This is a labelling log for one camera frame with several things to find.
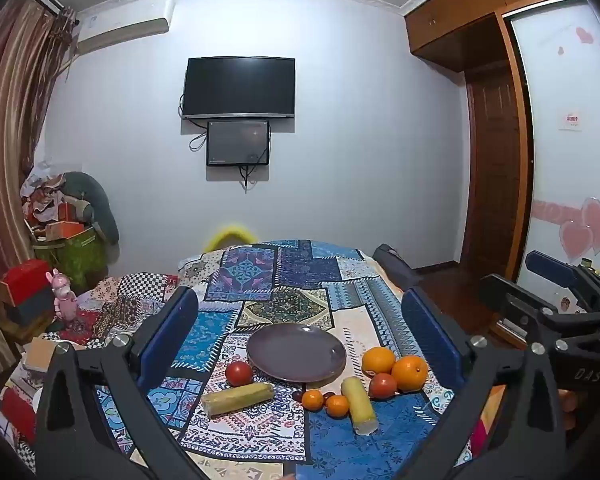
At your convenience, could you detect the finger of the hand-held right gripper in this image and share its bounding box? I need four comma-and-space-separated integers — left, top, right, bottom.
525, 250, 600, 292
480, 273, 600, 351

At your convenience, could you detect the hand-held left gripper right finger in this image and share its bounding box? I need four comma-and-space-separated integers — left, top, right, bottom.
401, 287, 568, 480

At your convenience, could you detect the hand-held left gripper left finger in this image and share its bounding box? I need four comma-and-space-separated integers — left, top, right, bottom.
35, 286, 211, 480

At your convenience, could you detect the large orange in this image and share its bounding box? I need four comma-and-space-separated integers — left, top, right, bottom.
391, 355, 429, 393
361, 346, 397, 378

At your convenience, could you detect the red tomato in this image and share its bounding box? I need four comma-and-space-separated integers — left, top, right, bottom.
225, 361, 254, 387
368, 373, 398, 401

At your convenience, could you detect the yellow corn cob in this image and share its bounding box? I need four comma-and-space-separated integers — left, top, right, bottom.
201, 382, 276, 417
341, 377, 379, 435

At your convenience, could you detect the dark purple plate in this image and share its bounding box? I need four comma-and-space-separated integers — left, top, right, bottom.
246, 323, 347, 383

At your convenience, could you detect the person's right hand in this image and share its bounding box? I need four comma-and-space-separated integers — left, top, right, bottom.
559, 389, 579, 432

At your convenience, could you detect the dark grey bag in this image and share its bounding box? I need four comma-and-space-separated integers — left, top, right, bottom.
372, 243, 422, 291

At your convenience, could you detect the white heart-sticker sliding door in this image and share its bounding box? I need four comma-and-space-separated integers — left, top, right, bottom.
510, 0, 600, 293

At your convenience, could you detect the brown wooden door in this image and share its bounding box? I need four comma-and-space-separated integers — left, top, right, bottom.
462, 67, 526, 271

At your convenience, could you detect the yellow fuzzy object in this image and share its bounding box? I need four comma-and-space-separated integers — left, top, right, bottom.
203, 224, 255, 253

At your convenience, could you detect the pink plush toy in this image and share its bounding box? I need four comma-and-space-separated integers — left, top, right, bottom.
46, 268, 79, 320

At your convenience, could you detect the patchwork printed blanket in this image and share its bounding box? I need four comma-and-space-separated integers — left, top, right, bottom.
0, 239, 473, 480

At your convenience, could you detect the cardboard box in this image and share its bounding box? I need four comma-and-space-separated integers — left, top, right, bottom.
24, 336, 73, 376

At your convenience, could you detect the grey plush pillow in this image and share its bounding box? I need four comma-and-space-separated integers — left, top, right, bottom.
62, 171, 121, 246

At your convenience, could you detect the orange box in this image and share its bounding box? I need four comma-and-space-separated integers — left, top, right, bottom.
45, 220, 84, 241

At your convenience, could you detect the red box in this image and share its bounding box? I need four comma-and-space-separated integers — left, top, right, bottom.
0, 259, 56, 307

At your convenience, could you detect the pile of clutter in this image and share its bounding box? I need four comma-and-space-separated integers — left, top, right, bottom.
20, 160, 93, 233

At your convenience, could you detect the wooden overhead cabinet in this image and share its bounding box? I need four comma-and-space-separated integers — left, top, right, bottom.
404, 0, 586, 73

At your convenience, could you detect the brown striped curtain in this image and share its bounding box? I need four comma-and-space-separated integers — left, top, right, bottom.
0, 0, 78, 376

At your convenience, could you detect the white air conditioner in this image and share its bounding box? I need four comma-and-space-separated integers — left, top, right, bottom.
75, 0, 173, 56

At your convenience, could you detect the black monitor cable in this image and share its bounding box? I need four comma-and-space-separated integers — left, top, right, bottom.
239, 164, 259, 194

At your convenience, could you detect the small black wall monitor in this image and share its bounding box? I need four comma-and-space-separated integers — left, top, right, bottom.
206, 120, 271, 167

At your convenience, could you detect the black wall television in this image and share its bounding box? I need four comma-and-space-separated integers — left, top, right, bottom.
182, 57, 296, 121

